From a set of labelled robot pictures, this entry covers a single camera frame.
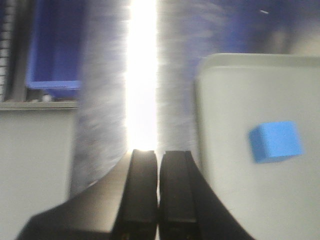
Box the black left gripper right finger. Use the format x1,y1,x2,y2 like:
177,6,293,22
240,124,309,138
159,151,200,240

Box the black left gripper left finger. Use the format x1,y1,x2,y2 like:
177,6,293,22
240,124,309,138
113,149,158,240

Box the grey metal tray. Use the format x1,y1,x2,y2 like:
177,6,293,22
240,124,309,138
194,52,320,240

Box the blue foam cube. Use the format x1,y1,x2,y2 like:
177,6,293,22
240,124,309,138
248,121,304,164

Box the blue plastic bin left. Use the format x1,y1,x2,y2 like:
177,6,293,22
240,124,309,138
25,0,86,90

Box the white roller conveyor track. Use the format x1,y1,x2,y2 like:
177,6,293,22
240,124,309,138
0,0,17,102

